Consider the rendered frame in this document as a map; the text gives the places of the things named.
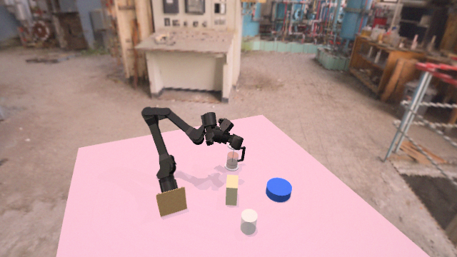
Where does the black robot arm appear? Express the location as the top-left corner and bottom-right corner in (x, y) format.
(141, 106), (234, 193)

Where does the blue short cylinder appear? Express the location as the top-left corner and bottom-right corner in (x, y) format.
(266, 177), (292, 203)

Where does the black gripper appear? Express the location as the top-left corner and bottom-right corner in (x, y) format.
(213, 126), (243, 150)

